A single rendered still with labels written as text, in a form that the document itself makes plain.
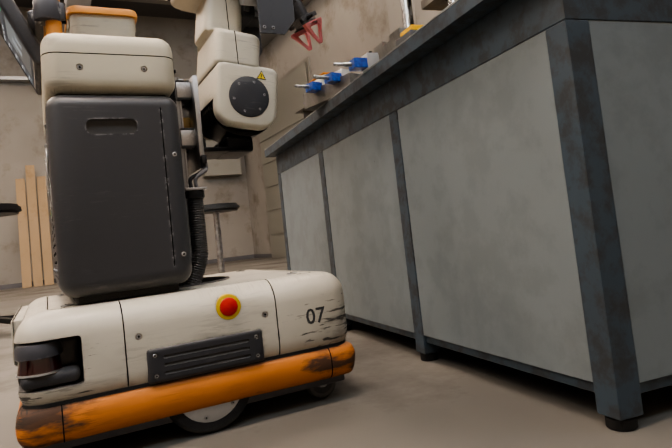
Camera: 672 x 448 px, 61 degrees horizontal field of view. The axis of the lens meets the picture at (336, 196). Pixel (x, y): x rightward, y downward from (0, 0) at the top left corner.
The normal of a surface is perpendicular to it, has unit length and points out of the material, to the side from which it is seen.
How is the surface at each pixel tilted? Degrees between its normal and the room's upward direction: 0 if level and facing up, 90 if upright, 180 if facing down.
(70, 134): 90
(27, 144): 90
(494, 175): 90
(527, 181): 90
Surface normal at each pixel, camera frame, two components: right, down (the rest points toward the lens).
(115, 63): 0.45, -0.11
